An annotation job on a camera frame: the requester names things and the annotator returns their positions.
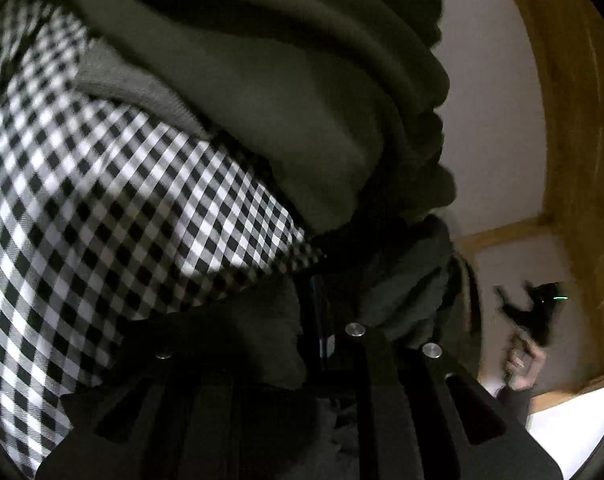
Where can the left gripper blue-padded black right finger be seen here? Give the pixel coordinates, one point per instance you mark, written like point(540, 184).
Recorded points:
point(387, 413)

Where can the person's right hand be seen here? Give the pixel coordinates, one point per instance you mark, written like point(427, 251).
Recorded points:
point(523, 362)

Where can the olive green hoodie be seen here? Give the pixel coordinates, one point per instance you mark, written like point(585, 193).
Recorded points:
point(336, 99)

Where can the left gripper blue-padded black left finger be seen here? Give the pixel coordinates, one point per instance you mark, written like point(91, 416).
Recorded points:
point(184, 400)

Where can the black white checkered bedsheet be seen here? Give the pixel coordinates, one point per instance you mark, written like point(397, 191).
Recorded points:
point(107, 216)

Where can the black large jacket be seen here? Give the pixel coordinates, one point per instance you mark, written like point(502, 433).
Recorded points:
point(414, 288)

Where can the wooden bunk bed frame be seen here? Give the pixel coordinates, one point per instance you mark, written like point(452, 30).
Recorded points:
point(567, 39)

